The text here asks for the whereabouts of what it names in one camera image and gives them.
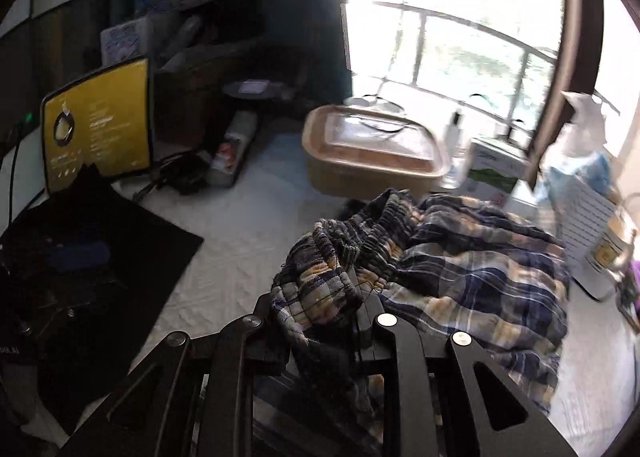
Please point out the white tissue bag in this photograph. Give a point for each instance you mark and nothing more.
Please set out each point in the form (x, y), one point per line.
(582, 117)

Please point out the black cloth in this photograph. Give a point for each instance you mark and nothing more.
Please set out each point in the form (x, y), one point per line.
(145, 242)

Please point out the tablet with yellow screen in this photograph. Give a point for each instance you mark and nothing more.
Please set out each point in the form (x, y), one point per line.
(100, 122)

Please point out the cream cartoon mug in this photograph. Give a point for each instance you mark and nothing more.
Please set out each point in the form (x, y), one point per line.
(607, 252)

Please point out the green and white milk carton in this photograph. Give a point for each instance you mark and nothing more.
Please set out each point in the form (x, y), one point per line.
(495, 172)

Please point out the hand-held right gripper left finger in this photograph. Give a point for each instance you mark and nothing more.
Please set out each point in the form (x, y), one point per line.
(235, 367)

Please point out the dark window frame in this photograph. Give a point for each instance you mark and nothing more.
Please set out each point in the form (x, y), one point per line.
(570, 37)

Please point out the cardboard box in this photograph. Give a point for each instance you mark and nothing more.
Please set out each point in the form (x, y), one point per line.
(200, 87)

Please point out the purple cloth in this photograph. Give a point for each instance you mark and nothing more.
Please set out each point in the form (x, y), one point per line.
(635, 277)

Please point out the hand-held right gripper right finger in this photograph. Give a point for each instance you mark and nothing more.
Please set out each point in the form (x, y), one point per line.
(400, 362)

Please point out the white slotted basket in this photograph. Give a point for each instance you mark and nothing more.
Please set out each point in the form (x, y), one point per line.
(587, 217)

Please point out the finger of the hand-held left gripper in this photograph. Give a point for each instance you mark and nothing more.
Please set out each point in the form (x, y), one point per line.
(75, 255)

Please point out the tan lunch box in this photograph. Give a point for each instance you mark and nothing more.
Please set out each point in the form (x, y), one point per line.
(370, 162)

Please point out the blue packet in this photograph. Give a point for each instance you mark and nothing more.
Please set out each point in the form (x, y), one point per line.
(585, 169)

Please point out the grey tube bottle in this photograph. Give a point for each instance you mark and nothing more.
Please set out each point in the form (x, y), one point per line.
(232, 147)

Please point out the balcony railing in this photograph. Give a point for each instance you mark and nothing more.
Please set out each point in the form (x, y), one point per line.
(420, 47)

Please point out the plaid pants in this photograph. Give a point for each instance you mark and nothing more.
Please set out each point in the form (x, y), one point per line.
(450, 277)

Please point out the white cartoon box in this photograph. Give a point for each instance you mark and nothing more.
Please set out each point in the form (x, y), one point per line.
(125, 39)

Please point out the black round device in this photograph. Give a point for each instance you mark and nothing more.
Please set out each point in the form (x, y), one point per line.
(235, 93)

